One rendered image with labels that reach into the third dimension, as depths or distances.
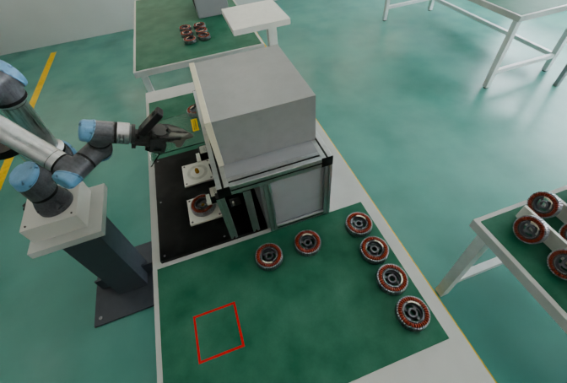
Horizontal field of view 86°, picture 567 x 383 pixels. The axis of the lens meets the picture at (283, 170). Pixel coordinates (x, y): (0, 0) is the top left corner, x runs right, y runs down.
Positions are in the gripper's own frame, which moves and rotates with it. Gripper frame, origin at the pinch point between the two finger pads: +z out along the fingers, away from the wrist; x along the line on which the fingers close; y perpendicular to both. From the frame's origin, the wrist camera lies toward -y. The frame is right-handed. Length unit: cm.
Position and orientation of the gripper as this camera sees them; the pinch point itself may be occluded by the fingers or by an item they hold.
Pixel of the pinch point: (190, 133)
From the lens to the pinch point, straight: 121.3
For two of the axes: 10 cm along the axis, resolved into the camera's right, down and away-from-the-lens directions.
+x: 3.2, 6.8, -6.6
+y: -3.4, 7.3, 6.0
